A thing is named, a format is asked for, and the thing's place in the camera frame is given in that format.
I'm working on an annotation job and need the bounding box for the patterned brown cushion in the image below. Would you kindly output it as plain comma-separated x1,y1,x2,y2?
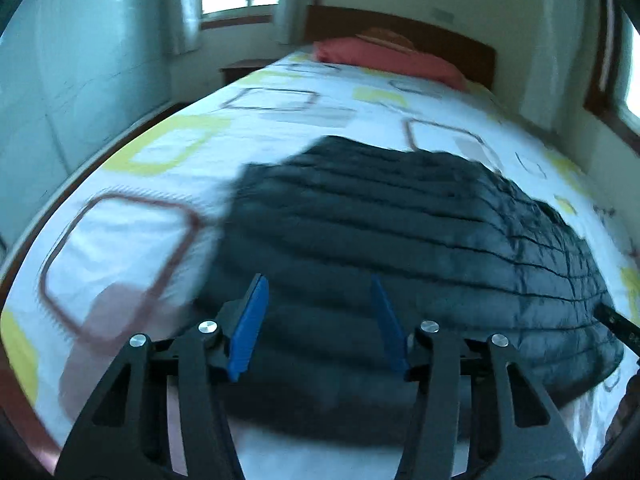
355,27,416,52

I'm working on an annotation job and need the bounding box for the grey window curtain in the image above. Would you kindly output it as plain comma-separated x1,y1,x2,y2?
272,0,329,46
519,0,609,132
166,0,204,56

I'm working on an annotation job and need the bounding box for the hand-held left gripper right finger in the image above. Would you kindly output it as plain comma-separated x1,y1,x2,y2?
369,275,587,480

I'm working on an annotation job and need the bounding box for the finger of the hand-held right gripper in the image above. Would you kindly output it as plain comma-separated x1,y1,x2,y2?
594,302,640,349

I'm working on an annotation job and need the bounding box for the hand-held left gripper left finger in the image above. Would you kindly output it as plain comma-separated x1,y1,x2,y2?
54,273,270,480

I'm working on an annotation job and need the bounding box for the pink pillow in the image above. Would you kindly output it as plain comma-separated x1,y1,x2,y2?
312,38,469,92

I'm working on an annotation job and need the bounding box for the wooden nightstand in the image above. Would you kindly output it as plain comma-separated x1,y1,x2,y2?
218,59,274,85

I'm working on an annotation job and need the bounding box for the black quilted puffer jacket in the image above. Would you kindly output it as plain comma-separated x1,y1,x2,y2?
192,135,626,444

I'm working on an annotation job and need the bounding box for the bed with patterned sheet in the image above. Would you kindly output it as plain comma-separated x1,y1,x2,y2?
0,45,640,480

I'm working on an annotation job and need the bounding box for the dark wooden headboard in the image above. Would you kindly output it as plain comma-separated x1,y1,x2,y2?
303,5,497,92

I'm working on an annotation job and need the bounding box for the wide window with wooden frame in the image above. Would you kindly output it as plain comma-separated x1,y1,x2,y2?
584,0,640,150

